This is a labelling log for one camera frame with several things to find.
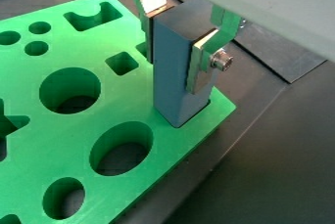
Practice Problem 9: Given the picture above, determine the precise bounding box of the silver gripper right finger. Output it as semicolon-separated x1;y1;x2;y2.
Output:
186;5;245;94

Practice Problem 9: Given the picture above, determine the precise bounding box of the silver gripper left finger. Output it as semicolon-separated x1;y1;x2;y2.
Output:
123;0;169;66

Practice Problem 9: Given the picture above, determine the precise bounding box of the blue rectangular block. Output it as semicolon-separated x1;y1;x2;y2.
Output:
153;0;216;127

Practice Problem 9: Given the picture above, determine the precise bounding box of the green shape sorting board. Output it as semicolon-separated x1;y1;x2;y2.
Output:
0;0;236;224

